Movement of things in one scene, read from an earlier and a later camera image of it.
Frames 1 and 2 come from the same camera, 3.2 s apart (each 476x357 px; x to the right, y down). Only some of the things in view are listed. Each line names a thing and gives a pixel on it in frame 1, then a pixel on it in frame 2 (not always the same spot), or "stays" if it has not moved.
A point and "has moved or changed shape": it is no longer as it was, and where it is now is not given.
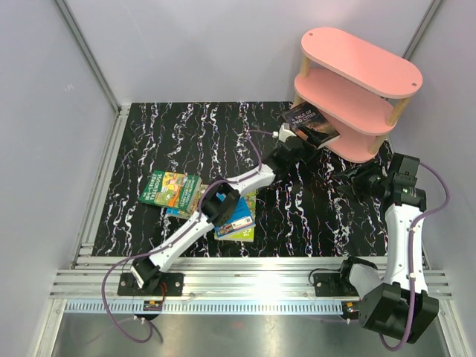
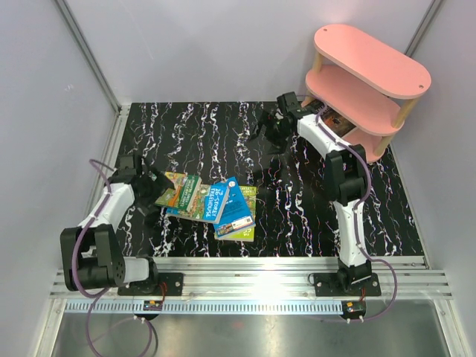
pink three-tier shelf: (358, 91) has moved or changed shape
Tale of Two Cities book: (307, 123) has moved or changed shape
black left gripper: (309, 149) → (161, 185)
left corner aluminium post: (88, 58) stays
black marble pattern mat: (298, 212) stays
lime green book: (247, 235) stays
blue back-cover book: (242, 219) stays
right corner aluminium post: (422, 28) stays
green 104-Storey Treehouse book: (172, 190) stays
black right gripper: (358, 174) → (265, 120)
